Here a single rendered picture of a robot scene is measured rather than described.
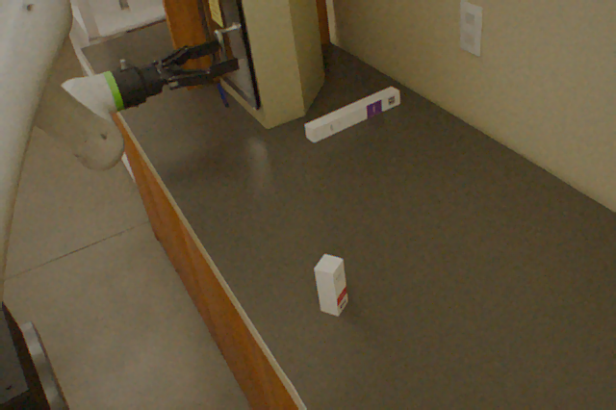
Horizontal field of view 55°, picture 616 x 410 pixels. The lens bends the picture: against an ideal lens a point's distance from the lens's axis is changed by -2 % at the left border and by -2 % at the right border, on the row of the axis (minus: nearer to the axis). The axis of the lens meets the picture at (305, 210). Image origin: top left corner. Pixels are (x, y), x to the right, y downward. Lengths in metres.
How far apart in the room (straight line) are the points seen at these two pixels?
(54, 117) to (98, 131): 0.12
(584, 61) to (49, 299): 2.25
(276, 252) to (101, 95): 0.53
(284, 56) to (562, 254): 0.78
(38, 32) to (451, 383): 0.76
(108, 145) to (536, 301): 0.87
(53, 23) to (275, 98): 0.75
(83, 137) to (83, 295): 1.54
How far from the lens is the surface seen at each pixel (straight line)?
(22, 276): 2.98
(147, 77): 1.42
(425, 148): 1.41
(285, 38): 1.49
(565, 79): 1.29
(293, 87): 1.54
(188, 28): 1.79
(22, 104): 0.86
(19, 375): 0.97
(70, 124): 1.22
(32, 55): 0.88
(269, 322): 1.04
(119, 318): 2.55
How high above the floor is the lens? 1.71
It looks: 38 degrees down
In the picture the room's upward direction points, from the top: 9 degrees counter-clockwise
